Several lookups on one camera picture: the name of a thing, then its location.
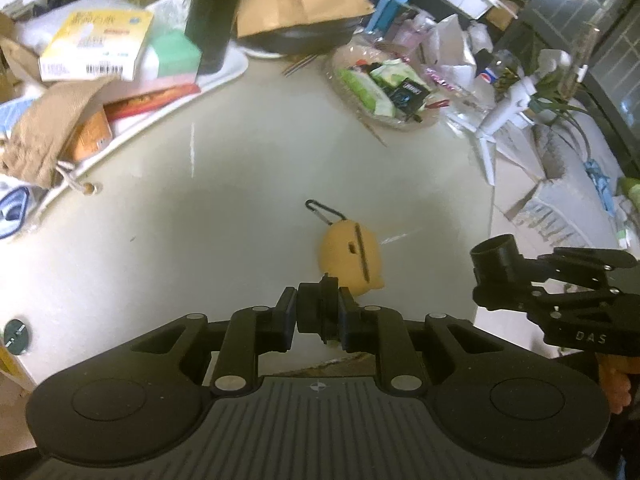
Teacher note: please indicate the black packet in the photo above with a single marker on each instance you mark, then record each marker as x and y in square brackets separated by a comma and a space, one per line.
[410, 92]

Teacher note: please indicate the yellow pig-shaped case with carabiner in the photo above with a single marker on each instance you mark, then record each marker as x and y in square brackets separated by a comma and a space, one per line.
[345, 255]

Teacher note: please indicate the cola bottle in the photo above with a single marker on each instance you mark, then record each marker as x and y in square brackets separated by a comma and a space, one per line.
[487, 77]

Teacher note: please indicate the white tray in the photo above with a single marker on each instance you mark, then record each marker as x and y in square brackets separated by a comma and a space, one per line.
[220, 67]

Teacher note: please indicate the thin wooden stick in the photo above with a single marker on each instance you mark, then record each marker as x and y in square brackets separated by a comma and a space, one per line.
[372, 129]

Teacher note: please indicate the blue white packet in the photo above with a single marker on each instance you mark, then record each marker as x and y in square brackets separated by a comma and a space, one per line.
[12, 210]

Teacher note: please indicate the wooden chopsticks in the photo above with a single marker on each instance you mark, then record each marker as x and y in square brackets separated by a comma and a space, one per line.
[300, 64]

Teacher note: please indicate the black thermos bottle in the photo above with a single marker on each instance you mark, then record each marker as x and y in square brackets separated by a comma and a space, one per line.
[212, 15]

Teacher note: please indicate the small black mount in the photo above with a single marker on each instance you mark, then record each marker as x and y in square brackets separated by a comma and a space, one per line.
[315, 310]

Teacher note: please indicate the yellow white box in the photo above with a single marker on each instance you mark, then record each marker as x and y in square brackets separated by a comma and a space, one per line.
[95, 40]

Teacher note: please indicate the green white packet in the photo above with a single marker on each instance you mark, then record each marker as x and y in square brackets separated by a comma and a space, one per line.
[365, 90]

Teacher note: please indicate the red flat packet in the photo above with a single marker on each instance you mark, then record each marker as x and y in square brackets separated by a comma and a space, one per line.
[145, 101]

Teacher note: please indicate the green spider plant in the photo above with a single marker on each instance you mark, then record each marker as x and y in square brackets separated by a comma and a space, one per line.
[555, 90]

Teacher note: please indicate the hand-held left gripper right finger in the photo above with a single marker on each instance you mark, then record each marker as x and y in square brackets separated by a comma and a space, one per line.
[350, 325]

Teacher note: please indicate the green wipes packet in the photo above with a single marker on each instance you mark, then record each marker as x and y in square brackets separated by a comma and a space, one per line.
[395, 70]

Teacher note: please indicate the kraft paper envelope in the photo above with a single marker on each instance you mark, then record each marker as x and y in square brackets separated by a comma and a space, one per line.
[300, 2]

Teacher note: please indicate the orange packet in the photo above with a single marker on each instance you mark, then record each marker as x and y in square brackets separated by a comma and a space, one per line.
[92, 135]

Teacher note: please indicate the white plastic bag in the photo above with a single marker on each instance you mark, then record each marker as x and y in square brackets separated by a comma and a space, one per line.
[455, 45]

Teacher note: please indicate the white gimbal tripod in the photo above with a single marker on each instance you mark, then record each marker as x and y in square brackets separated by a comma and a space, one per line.
[500, 115]

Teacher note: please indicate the blue box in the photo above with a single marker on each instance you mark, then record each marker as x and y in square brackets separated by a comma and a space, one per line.
[387, 10]

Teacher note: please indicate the black cylinder part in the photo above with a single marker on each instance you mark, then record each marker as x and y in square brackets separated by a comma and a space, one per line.
[492, 265]

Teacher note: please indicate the person's right hand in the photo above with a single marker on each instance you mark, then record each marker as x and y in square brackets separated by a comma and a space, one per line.
[616, 385]

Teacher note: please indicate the green tissue pack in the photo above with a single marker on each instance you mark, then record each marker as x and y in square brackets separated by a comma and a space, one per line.
[172, 55]

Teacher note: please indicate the clear bag of snacks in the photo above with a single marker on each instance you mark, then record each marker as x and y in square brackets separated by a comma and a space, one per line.
[350, 102]

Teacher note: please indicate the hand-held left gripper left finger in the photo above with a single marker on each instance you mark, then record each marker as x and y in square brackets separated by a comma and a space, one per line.
[285, 320]

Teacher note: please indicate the green screw disc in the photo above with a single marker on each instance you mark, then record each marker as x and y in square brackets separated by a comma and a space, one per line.
[16, 336]

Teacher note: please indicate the grey knit blanket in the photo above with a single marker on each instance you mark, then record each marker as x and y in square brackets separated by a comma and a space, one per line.
[565, 170]

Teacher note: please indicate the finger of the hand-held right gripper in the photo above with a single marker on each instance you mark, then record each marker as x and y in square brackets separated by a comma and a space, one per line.
[550, 297]
[575, 265]

